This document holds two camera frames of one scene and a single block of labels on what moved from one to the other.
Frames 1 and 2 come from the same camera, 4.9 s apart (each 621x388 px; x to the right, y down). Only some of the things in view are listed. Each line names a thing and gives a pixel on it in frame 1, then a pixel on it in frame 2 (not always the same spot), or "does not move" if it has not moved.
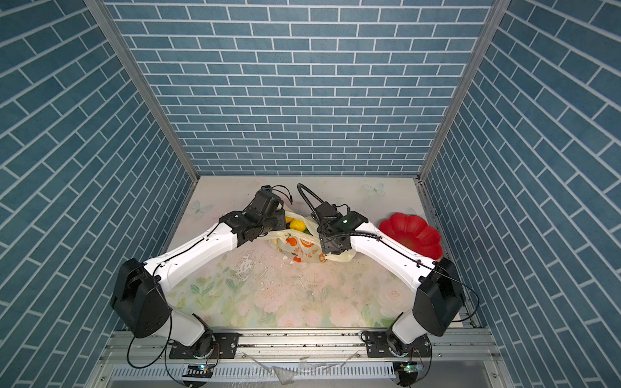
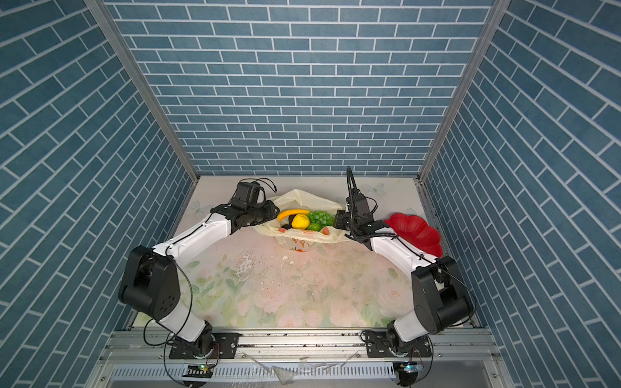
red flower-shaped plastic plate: (414, 234) does not move
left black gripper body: (276, 223) -> (259, 213)
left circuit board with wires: (196, 370) does not move
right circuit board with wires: (408, 372) does not move
